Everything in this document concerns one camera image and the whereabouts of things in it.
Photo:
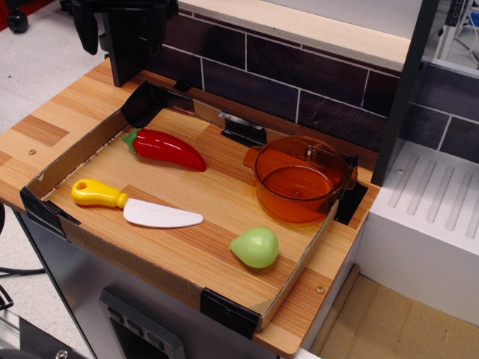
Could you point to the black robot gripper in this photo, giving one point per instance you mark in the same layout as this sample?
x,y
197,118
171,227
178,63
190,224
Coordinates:
x,y
87,28

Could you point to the yellow handled white toy knife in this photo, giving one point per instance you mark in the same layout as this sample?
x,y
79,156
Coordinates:
x,y
91,192

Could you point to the orange transparent plastic pot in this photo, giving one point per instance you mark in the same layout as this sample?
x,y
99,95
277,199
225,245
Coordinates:
x,y
298,178

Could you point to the black chair caster wheel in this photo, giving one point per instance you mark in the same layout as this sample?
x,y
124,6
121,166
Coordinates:
x,y
17,21

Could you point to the red toy chili pepper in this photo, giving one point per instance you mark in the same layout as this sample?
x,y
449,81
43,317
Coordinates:
x,y
153,144

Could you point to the green toy pear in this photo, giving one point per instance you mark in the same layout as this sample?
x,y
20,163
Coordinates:
x,y
257,247

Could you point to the grey toy oven panel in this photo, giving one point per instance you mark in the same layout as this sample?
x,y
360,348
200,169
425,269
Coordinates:
x,y
138,335

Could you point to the white toy sink drainboard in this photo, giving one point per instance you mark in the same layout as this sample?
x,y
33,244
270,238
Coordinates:
x,y
421,235

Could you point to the dark grey vertical post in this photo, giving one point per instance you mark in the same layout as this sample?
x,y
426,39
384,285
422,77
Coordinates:
x,y
397,125

